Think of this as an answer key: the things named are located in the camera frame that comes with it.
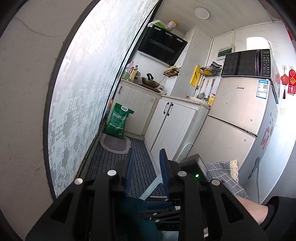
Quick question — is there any person's right forearm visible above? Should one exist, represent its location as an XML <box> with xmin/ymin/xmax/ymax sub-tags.
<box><xmin>260</xmin><ymin>196</ymin><xmax>295</xmax><ymax>241</ymax></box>

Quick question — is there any dark teal trash bin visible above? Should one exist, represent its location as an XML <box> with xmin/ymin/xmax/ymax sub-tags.
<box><xmin>124</xmin><ymin>197</ymin><xmax>161</xmax><ymax>240</ymax></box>

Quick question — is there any person's right hand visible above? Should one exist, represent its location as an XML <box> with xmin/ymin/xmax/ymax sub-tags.
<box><xmin>235</xmin><ymin>195</ymin><xmax>268</xmax><ymax>225</ymax></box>

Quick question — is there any dark striped floor runner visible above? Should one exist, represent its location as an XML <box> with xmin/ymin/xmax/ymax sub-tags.
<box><xmin>86</xmin><ymin>138</ymin><xmax>157</xmax><ymax>198</ymax></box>

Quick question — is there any light blue plastic stool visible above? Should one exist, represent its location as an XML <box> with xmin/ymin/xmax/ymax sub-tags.
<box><xmin>139</xmin><ymin>174</ymin><xmax>163</xmax><ymax>200</ymax></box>

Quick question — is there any oval grey floor mat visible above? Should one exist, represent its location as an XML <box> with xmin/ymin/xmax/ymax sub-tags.
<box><xmin>99</xmin><ymin>133</ymin><xmax>132</xmax><ymax>155</ymax></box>

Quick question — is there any white two-door cabinet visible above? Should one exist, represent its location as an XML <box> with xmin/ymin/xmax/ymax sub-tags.
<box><xmin>144</xmin><ymin>95</ymin><xmax>210</xmax><ymax>165</ymax></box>

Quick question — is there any green rice bag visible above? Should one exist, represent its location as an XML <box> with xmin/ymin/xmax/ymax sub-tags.
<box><xmin>103</xmin><ymin>103</ymin><xmax>134</xmax><ymax>139</ymax></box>

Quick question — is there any grey checked tablecloth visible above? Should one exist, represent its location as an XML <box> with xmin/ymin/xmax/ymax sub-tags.
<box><xmin>205</xmin><ymin>161</ymin><xmax>248</xmax><ymax>199</ymax></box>

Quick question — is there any white cabinet under stove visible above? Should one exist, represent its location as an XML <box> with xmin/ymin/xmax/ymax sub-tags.
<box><xmin>112</xmin><ymin>80</ymin><xmax>161</xmax><ymax>136</ymax></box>

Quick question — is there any cream lace cloth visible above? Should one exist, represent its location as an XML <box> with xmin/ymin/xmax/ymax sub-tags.
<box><xmin>229</xmin><ymin>160</ymin><xmax>239</xmax><ymax>182</ymax></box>

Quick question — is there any hanging metal ladle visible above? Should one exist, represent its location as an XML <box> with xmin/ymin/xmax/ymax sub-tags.
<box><xmin>197</xmin><ymin>78</ymin><xmax>205</xmax><ymax>99</ymax></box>

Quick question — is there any hanging metal spatula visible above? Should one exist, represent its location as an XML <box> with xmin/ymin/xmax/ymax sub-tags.
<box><xmin>204</xmin><ymin>79</ymin><xmax>215</xmax><ymax>101</ymax></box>

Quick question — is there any dark wok pan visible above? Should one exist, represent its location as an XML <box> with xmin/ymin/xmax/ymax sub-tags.
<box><xmin>142</xmin><ymin>73</ymin><xmax>159</xmax><ymax>88</ymax></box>

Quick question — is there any silver refrigerator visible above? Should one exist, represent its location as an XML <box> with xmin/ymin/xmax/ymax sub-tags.
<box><xmin>187</xmin><ymin>76</ymin><xmax>282</xmax><ymax>204</ymax></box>

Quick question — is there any yellow oil bottle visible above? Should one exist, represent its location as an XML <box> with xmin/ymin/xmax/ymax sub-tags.
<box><xmin>129</xmin><ymin>65</ymin><xmax>138</xmax><ymax>82</ymax></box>

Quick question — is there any yellow cutting board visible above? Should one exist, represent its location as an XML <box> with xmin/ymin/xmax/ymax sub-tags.
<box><xmin>190</xmin><ymin>65</ymin><xmax>200</xmax><ymax>87</ymax></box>

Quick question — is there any clear oil bottle red cap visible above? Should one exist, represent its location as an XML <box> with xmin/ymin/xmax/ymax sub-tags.
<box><xmin>121</xmin><ymin>61</ymin><xmax>134</xmax><ymax>80</ymax></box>

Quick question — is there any frosted patterned sliding door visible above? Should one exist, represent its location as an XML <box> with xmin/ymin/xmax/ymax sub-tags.
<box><xmin>44</xmin><ymin>1</ymin><xmax>158</xmax><ymax>197</ymax></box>

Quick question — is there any black range hood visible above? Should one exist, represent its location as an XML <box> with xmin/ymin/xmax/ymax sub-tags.
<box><xmin>137</xmin><ymin>25</ymin><xmax>188</xmax><ymax>66</ymax></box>

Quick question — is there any black microwave oven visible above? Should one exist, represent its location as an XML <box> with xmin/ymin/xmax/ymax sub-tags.
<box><xmin>220</xmin><ymin>48</ymin><xmax>282</xmax><ymax>98</ymax></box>

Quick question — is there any red hanging ornament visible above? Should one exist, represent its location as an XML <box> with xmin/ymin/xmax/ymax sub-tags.
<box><xmin>280</xmin><ymin>66</ymin><xmax>290</xmax><ymax>99</ymax></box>

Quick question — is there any round ceiling light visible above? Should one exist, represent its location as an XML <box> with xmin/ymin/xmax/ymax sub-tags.
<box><xmin>194</xmin><ymin>7</ymin><xmax>210</xmax><ymax>20</ymax></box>

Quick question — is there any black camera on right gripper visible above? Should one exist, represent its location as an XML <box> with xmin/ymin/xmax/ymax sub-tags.
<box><xmin>179</xmin><ymin>154</ymin><xmax>213</xmax><ymax>182</ymax></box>

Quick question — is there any wall spice rack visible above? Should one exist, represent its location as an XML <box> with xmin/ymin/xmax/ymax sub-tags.
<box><xmin>163</xmin><ymin>66</ymin><xmax>181</xmax><ymax>78</ymax></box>

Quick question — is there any wire utensil rack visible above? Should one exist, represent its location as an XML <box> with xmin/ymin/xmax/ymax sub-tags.
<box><xmin>199</xmin><ymin>61</ymin><xmax>222</xmax><ymax>77</ymax></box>

